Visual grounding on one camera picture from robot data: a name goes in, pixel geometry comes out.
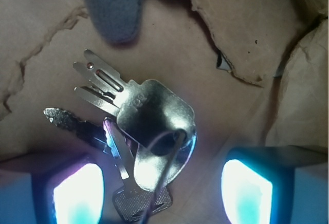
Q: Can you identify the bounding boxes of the brown paper bag tray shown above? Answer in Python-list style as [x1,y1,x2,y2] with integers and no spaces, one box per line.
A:
[1,0,328,223]

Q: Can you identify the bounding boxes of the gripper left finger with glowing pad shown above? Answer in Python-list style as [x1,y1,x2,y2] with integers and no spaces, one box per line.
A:
[1,153,104,223]

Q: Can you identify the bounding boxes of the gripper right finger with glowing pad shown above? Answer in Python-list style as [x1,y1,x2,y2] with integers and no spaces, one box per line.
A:
[221,145,328,223]

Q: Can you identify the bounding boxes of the silver keys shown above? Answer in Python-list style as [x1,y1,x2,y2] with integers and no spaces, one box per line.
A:
[44,50,197,223]

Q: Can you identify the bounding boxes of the grey plush bunny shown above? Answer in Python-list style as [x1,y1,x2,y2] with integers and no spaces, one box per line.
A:
[84,0,143,44]

